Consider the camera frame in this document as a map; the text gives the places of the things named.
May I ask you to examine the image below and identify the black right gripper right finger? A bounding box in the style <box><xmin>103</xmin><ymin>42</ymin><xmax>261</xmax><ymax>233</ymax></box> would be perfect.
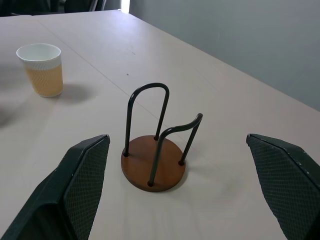
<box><xmin>245</xmin><ymin>133</ymin><xmax>320</xmax><ymax>240</ymax></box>

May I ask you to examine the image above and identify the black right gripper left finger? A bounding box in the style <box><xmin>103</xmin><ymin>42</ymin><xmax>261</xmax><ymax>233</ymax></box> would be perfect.
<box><xmin>0</xmin><ymin>134</ymin><xmax>111</xmax><ymax>240</ymax></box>

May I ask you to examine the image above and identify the dark office chair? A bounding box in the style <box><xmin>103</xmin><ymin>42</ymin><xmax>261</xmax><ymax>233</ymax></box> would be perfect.
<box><xmin>0</xmin><ymin>0</ymin><xmax>131</xmax><ymax>17</ymax></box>

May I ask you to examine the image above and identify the white and yellow paper cup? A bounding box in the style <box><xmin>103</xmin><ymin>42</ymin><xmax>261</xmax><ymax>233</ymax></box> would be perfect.
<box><xmin>16</xmin><ymin>43</ymin><xmax>64</xmax><ymax>98</ymax></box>

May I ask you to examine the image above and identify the wooden base wire holder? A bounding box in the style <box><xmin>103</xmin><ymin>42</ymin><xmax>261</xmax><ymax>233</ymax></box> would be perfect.
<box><xmin>120</xmin><ymin>82</ymin><xmax>204</xmax><ymax>193</ymax></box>

